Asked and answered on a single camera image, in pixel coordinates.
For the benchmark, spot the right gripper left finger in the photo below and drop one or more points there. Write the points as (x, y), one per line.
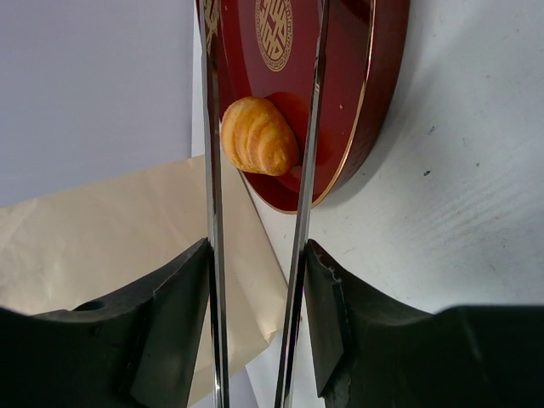
(134, 347)

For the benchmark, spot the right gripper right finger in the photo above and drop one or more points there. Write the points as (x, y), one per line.
(370, 350)

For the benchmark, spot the beige paper bag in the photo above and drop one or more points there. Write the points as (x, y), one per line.
(63, 250)

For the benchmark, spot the striped croissant bread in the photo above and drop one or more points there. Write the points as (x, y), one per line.
(256, 138)

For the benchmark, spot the dark red round plate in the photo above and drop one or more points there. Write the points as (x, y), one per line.
(267, 49)

